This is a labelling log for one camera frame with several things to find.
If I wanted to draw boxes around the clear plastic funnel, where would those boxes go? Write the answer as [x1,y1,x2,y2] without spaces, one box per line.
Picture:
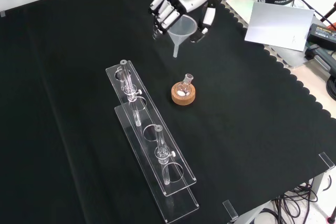
[167,14,198,58]

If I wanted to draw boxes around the clear acrylic funnel stand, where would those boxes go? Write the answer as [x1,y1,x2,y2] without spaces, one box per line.
[104,59,200,223]

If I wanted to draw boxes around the round-bottom glass flask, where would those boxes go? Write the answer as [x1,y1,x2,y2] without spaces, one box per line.
[176,73,195,98]

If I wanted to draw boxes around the pale board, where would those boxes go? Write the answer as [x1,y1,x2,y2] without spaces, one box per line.
[244,1,316,52]

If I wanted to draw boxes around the black power adapter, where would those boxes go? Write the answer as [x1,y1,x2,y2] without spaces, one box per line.
[306,23,336,49]

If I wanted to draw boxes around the black tripod leg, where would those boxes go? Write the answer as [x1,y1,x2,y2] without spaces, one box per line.
[319,0,336,25]

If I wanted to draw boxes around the black bench cloth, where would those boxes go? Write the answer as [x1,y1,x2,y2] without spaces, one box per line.
[0,0,336,224]

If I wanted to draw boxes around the clear acrylic cloth clamp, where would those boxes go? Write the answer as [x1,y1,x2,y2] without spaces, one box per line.
[318,152,336,170]
[222,199,239,222]

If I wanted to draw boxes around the cork ring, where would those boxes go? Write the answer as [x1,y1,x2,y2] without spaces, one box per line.
[171,82,197,106]

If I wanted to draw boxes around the black floor cable bundle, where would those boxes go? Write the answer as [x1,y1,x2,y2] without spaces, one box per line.
[271,178,336,224]

